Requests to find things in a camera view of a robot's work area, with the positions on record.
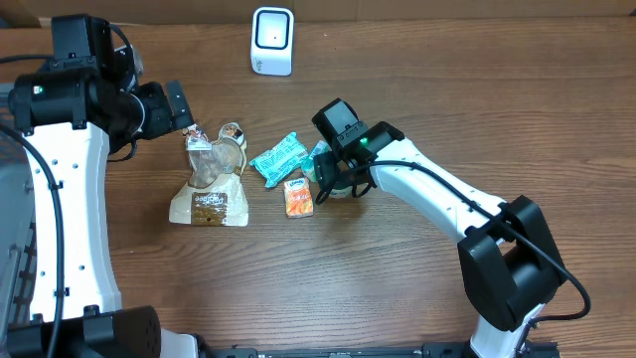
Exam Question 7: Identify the green lid jar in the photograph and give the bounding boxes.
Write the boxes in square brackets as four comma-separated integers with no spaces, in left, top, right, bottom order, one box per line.
[323,179,353,199]

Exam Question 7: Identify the small teal white box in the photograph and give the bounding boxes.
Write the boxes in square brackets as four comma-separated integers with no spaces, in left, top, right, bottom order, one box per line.
[300,139,330,183]

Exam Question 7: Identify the grey plastic mesh basket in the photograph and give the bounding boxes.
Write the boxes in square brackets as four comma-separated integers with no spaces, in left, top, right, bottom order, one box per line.
[0,82,39,329]

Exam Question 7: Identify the brown white snack bag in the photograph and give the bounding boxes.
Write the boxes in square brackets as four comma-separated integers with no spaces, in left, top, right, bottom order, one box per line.
[169,122,248,227]

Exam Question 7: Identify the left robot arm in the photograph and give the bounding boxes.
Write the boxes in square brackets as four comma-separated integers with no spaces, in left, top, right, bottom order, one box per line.
[6,14,199,358]

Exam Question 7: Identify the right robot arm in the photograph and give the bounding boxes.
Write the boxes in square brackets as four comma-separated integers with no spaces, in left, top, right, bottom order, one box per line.
[312,98,566,357]

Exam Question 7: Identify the white barcode scanner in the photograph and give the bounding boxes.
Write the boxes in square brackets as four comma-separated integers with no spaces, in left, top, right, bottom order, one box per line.
[250,6,294,77]

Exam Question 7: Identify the teal tissue pack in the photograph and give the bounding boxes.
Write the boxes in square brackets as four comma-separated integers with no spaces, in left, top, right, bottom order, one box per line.
[249,132,309,189]

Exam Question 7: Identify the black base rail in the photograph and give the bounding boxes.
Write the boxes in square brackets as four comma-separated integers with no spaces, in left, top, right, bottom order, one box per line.
[198,340,562,358]

